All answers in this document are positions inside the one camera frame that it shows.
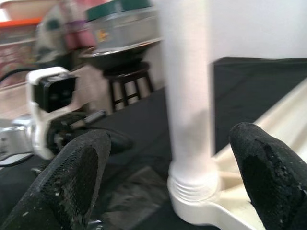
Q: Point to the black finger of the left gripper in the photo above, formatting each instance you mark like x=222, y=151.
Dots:
x=121, y=143

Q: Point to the dark green lid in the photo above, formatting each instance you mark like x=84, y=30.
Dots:
x=115, y=8

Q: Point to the crumpled clear plastic bag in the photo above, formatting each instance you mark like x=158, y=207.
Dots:
x=134, y=187

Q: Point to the clear plastic storage container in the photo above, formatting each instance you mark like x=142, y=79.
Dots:
x=127, y=31

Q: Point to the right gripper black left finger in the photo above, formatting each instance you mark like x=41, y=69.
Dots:
x=60, y=191

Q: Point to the black table cloth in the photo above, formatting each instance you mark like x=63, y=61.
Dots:
x=251, y=83

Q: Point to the beige cloth covered table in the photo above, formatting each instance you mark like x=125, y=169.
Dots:
x=96, y=86

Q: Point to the black wok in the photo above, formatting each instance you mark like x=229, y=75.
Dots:
x=115, y=58

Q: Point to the orange plastic lid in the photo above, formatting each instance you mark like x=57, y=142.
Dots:
x=19, y=23

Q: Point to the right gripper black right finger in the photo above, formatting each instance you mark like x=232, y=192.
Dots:
x=275, y=182

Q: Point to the black round stool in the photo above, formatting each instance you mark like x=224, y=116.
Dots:
x=129, y=72

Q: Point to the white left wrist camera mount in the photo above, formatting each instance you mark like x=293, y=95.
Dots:
x=38, y=124

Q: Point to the red patterned box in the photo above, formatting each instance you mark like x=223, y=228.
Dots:
x=16, y=45

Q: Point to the pink plastic container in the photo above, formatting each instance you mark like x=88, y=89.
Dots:
x=78, y=36

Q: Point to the beige plastic basin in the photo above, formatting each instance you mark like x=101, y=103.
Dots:
x=26, y=8

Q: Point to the white plastic table top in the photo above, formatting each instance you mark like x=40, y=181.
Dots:
x=275, y=115

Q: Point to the white plastic table leg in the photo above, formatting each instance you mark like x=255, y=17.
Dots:
x=189, y=95

